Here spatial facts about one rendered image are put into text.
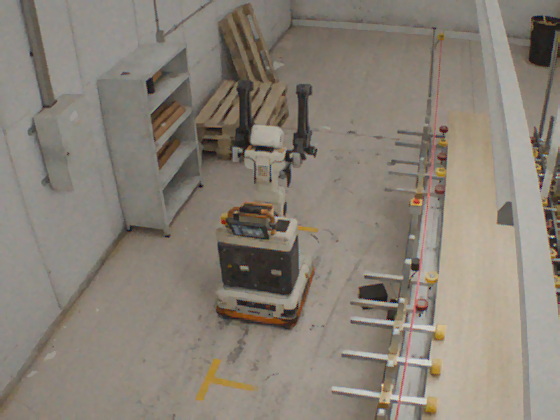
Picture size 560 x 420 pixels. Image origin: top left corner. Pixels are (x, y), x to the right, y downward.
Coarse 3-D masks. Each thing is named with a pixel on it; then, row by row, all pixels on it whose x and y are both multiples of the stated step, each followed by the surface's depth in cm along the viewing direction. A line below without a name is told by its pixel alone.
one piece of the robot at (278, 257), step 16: (240, 208) 405; (224, 224) 423; (288, 224) 421; (224, 240) 423; (240, 240) 419; (256, 240) 415; (272, 240) 411; (288, 240) 409; (224, 256) 432; (240, 256) 429; (256, 256) 423; (272, 256) 419; (288, 256) 416; (224, 272) 441; (240, 272) 437; (256, 272) 432; (272, 272) 428; (288, 272) 424; (256, 288) 442; (272, 288) 437; (288, 288) 433
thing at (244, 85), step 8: (240, 80) 427; (248, 80) 426; (240, 88) 421; (248, 88) 424; (240, 96) 424; (240, 104) 426; (240, 112) 429; (240, 120) 432; (240, 128) 434; (248, 128) 436; (248, 136) 435
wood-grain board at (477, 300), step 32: (448, 128) 511; (480, 128) 510; (448, 160) 466; (480, 160) 465; (448, 192) 428; (480, 192) 427; (448, 224) 397; (480, 224) 395; (448, 256) 369; (480, 256) 367; (512, 256) 365; (448, 288) 345; (480, 288) 343; (512, 288) 341; (448, 320) 324; (480, 320) 322; (512, 320) 319; (448, 352) 304; (480, 352) 302; (512, 352) 300; (448, 384) 287; (480, 384) 285; (512, 384) 283; (448, 416) 270; (480, 416) 268; (512, 416) 266
